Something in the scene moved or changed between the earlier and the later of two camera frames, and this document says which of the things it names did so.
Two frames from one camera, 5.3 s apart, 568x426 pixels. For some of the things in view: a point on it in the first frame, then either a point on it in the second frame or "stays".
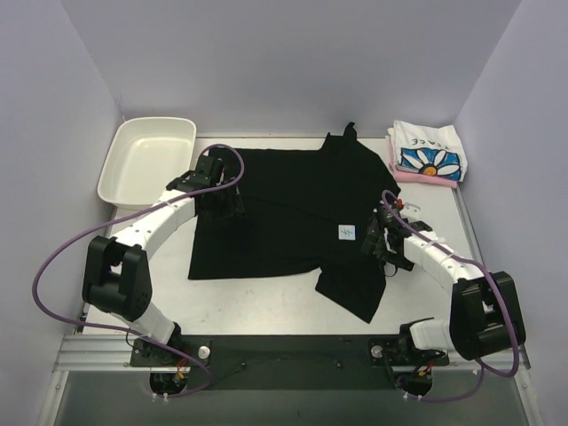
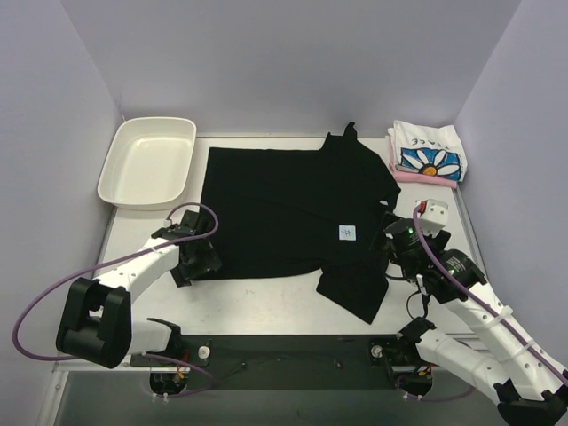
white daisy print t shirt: x=429 y=150 stays
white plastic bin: x=145 y=154 stays
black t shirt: x=304 y=211 stays
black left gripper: x=223 y=204 -> x=201 y=260
